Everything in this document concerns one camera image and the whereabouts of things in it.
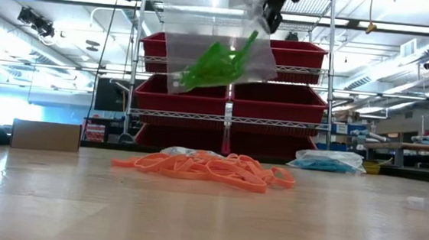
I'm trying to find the wooden bench with grey legs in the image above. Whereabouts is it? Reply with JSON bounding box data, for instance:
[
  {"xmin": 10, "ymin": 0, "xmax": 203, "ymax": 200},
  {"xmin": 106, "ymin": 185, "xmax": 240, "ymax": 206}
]
[{"xmin": 362, "ymin": 138, "xmax": 429, "ymax": 170}]

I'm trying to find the black ceiling track spotlight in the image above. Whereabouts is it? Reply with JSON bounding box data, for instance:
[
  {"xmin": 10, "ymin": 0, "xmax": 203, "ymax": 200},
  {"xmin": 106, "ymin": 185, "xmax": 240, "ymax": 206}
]
[{"xmin": 15, "ymin": 5, "xmax": 57, "ymax": 40}]

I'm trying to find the orange rubber band tangle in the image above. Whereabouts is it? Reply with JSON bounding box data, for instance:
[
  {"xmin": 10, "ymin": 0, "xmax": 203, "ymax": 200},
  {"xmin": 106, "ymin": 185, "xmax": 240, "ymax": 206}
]
[{"xmin": 109, "ymin": 143, "xmax": 297, "ymax": 196}]

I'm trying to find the bunch of green rubber bands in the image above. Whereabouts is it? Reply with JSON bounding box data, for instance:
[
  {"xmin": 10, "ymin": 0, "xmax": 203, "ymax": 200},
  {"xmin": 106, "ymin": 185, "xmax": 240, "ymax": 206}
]
[{"xmin": 177, "ymin": 24, "xmax": 261, "ymax": 97}]

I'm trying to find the yellow hanging cord pendant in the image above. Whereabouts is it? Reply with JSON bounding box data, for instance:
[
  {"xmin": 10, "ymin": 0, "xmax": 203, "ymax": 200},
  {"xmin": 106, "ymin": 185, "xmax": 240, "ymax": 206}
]
[{"xmin": 364, "ymin": 0, "xmax": 379, "ymax": 36}]

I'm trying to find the wire shelving cart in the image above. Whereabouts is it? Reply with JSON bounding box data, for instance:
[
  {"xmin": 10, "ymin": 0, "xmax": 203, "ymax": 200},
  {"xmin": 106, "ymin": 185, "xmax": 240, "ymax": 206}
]
[{"xmin": 119, "ymin": 0, "xmax": 343, "ymax": 169}]

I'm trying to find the black monitor screen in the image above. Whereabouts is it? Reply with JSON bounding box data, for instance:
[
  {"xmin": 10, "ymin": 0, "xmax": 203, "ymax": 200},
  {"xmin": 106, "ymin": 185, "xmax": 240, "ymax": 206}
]
[{"xmin": 93, "ymin": 76, "xmax": 134, "ymax": 114}]

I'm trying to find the bunch of blue rubber bands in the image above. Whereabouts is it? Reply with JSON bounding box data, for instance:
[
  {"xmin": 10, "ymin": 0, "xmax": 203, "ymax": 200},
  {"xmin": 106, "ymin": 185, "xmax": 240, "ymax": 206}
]
[{"xmin": 291, "ymin": 156, "xmax": 358, "ymax": 175}]

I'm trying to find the red and white box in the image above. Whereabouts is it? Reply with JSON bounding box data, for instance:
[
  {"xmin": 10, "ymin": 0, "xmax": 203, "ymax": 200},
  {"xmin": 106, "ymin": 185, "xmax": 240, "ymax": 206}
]
[{"xmin": 83, "ymin": 122, "xmax": 107, "ymax": 143}]

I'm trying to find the black aluminium rig frame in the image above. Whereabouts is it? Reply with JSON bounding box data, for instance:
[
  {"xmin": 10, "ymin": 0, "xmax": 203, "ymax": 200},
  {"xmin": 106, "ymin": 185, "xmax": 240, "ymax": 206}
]
[{"xmin": 0, "ymin": 109, "xmax": 429, "ymax": 185}]

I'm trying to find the small cardboard box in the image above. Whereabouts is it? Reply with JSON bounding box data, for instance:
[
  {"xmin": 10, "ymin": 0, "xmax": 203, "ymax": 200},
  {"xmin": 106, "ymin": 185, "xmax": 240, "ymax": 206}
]
[{"xmin": 9, "ymin": 118, "xmax": 83, "ymax": 154}]

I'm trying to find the yellow wire spool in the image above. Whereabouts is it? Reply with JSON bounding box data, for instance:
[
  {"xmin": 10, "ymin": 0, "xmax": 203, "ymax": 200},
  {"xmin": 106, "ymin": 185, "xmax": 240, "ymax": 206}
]
[{"xmin": 361, "ymin": 158, "xmax": 383, "ymax": 177}]

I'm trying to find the stack of blue bins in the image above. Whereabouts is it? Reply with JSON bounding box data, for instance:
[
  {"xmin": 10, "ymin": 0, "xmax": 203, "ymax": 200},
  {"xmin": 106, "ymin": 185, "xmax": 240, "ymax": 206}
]
[{"xmin": 314, "ymin": 120, "xmax": 350, "ymax": 154}]

